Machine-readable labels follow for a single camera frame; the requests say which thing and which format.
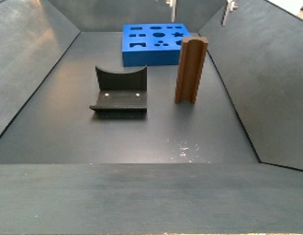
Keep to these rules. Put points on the dark grey curved fixture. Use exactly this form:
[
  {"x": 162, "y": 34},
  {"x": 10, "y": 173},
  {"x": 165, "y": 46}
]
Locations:
[{"x": 121, "y": 90}]

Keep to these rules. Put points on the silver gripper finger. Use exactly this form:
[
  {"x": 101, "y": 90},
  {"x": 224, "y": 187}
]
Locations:
[
  {"x": 171, "y": 5},
  {"x": 230, "y": 6}
]

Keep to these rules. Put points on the brown arch block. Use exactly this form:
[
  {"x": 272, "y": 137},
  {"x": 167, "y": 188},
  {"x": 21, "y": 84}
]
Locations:
[{"x": 190, "y": 64}]

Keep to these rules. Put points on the blue foam shape-sorter block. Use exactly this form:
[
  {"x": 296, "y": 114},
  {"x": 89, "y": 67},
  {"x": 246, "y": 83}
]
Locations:
[{"x": 151, "y": 44}]

